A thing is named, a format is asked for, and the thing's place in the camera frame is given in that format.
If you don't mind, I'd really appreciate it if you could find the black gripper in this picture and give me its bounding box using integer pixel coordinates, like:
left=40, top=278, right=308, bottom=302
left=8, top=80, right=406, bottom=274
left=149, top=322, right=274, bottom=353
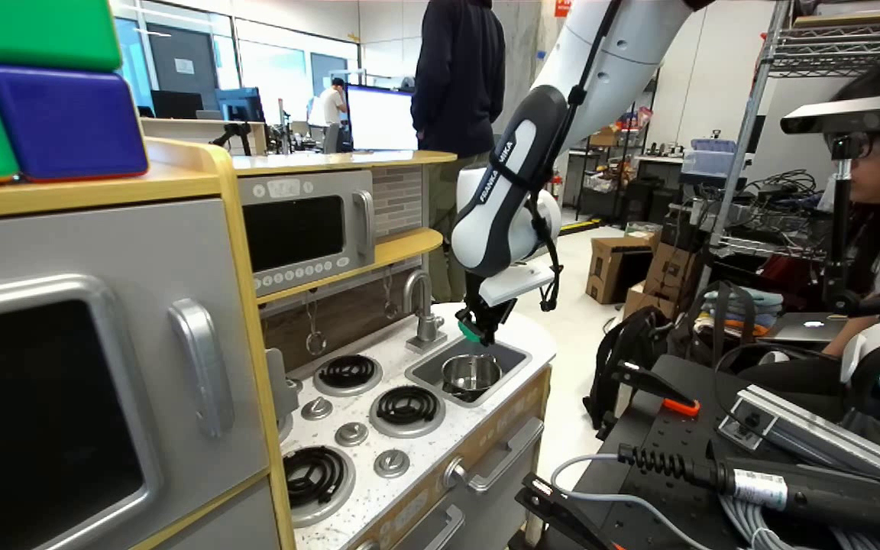
left=460, top=268, right=522, bottom=347

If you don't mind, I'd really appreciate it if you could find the operator forearm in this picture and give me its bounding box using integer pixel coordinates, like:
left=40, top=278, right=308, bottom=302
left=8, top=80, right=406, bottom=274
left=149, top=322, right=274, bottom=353
left=819, top=312, right=880, bottom=362

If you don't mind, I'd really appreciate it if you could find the small metal pot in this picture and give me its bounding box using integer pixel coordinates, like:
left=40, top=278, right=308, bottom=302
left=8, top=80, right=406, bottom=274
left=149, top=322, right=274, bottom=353
left=440, top=347, right=504, bottom=402

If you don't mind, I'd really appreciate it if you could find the gray toy faucet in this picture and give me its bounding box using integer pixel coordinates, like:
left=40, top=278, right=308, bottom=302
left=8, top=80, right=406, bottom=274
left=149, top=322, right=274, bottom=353
left=401, top=268, right=448, bottom=353

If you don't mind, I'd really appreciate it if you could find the gray toy sink basin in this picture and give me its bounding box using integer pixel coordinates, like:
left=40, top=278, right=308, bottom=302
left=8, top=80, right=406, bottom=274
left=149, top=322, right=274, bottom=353
left=403, top=332, right=530, bottom=410

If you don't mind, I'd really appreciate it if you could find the wooden toy kitchen set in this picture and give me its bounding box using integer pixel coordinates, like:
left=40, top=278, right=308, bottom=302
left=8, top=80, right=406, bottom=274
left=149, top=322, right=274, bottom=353
left=0, top=136, right=559, bottom=550

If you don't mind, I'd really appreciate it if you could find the yellow wooden shelf board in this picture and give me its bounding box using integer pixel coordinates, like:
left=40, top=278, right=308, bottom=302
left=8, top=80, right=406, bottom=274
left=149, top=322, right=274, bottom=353
left=254, top=225, right=447, bottom=308

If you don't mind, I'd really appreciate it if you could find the gray brick pattern panel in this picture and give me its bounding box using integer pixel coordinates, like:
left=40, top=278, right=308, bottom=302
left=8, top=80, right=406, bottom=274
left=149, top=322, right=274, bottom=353
left=369, top=165, right=431, bottom=245

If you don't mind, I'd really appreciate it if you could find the brown cardboard box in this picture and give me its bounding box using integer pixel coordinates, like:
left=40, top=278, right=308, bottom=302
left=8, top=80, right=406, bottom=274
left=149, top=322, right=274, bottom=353
left=621, top=284, right=678, bottom=322
left=640, top=241, right=709, bottom=308

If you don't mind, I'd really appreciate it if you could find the gray stove knob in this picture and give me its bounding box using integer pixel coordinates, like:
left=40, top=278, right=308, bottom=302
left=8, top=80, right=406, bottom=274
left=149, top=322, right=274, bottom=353
left=334, top=418, right=369, bottom=452
left=300, top=393, right=335, bottom=425
left=372, top=447, right=412, bottom=483

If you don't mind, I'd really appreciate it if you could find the black clamp with orange tip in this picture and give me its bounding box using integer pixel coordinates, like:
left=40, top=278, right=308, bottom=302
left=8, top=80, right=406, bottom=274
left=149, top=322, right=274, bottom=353
left=609, top=358, right=705, bottom=425

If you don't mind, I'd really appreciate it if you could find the black metal shelf rack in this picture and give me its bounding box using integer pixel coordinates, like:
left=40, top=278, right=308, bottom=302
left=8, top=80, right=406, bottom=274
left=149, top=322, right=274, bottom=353
left=559, top=102, right=666, bottom=224

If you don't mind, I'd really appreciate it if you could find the white lit monitor screen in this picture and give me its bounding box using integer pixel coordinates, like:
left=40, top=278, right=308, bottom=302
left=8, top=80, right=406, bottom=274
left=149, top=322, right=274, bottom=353
left=344, top=82, right=421, bottom=155

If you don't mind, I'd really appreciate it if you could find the standing person in dark hoodie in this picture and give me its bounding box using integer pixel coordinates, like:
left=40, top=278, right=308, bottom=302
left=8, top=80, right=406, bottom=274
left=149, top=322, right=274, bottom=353
left=409, top=0, right=509, bottom=306

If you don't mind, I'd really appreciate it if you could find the distant person in white shirt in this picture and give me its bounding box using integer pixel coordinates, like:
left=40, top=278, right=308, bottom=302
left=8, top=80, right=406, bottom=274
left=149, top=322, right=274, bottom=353
left=304, top=76, right=350, bottom=155

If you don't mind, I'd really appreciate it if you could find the blue plastic crate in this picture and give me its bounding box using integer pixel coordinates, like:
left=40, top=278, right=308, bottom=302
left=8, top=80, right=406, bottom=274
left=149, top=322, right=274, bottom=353
left=681, top=137, right=752, bottom=183

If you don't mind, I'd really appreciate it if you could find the silver laptop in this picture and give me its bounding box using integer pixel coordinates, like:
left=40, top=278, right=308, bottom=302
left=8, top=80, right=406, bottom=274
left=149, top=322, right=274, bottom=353
left=762, top=308, right=856, bottom=347

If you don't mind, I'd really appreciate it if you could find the dark computer monitor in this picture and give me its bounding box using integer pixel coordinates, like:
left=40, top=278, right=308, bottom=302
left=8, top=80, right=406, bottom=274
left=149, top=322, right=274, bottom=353
left=213, top=85, right=269, bottom=125

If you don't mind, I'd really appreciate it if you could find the aluminium extrusion bar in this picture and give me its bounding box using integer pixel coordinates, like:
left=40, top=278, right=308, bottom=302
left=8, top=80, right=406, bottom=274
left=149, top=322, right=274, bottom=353
left=714, top=381, right=880, bottom=488

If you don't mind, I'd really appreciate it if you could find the gray cabinet door with window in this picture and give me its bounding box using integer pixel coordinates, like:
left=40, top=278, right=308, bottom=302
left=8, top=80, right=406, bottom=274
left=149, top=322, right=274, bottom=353
left=0, top=197, right=271, bottom=550

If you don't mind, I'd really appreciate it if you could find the blue storage bin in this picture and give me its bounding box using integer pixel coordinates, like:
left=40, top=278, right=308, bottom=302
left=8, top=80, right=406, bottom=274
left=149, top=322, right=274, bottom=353
left=0, top=64, right=151, bottom=183

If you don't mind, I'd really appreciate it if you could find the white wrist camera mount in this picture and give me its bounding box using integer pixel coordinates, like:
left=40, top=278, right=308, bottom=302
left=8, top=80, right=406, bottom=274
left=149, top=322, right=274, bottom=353
left=475, top=259, right=557, bottom=312

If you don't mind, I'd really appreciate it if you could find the gray oven door handle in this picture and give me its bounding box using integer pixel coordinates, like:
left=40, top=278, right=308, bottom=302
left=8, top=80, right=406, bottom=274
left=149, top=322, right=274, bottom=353
left=460, top=412, right=548, bottom=497

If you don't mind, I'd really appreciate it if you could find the gray cable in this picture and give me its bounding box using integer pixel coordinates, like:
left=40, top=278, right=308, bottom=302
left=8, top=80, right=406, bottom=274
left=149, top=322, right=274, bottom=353
left=548, top=452, right=713, bottom=550

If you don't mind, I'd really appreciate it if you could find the gray cabinet door handle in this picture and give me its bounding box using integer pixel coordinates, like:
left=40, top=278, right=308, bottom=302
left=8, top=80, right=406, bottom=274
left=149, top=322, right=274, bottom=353
left=164, top=296, right=236, bottom=443

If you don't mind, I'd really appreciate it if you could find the black cable connector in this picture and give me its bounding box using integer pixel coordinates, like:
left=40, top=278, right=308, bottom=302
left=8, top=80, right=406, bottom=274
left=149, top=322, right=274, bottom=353
left=615, top=441, right=880, bottom=545

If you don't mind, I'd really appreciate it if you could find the gray camera on stand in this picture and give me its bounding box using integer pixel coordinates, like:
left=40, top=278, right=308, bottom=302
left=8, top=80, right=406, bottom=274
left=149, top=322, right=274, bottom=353
left=776, top=90, right=880, bottom=137

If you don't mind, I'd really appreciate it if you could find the metal wire shelf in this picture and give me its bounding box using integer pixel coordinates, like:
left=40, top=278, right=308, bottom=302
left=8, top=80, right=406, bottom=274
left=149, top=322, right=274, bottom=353
left=770, top=14, right=880, bottom=82

